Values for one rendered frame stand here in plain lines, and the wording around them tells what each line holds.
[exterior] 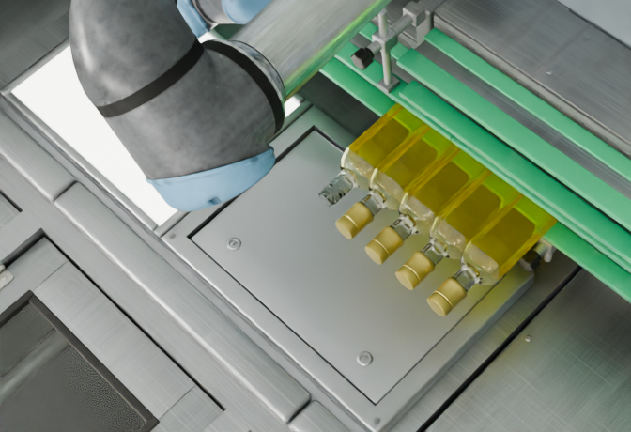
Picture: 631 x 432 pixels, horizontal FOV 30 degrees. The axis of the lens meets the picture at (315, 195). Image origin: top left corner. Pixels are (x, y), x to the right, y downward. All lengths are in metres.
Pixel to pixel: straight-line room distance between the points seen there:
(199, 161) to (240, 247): 0.74
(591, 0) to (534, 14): 0.08
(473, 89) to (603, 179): 0.22
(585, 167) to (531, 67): 0.16
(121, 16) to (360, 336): 0.79
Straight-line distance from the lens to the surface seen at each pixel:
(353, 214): 1.65
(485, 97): 1.62
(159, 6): 1.09
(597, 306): 1.79
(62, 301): 1.90
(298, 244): 1.81
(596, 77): 1.62
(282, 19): 1.18
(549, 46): 1.64
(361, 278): 1.77
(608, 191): 1.54
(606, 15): 1.65
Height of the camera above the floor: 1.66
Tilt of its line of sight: 18 degrees down
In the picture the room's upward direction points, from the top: 132 degrees counter-clockwise
